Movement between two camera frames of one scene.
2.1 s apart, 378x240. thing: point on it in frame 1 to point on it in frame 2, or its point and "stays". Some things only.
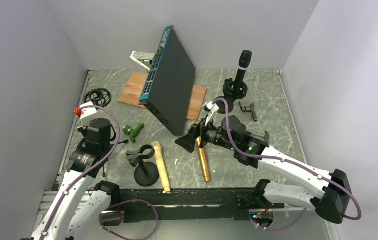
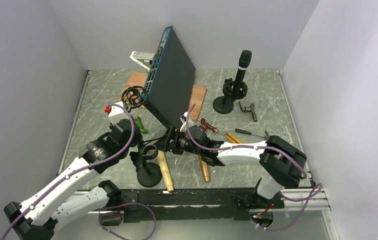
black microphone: x=244 y=61 stays
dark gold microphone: x=202 y=161 stays
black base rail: x=159 y=205 stays
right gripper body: x=210 y=134 to x=180 y=144
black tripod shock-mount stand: x=101 y=98 to x=135 y=96
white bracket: x=140 y=57 stays
